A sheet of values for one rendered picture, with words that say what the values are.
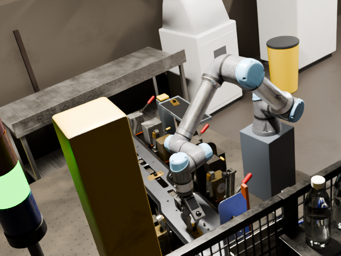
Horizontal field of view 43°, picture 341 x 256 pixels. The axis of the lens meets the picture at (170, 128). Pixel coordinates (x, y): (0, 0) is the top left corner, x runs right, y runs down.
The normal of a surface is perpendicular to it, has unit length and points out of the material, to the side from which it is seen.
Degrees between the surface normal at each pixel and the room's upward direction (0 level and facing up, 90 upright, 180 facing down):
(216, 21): 72
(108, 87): 90
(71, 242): 0
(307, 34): 90
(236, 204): 90
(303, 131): 0
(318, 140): 0
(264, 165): 90
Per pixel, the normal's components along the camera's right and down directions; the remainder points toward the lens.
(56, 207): -0.17, -0.85
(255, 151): -0.78, 0.42
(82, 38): 0.61, 0.31
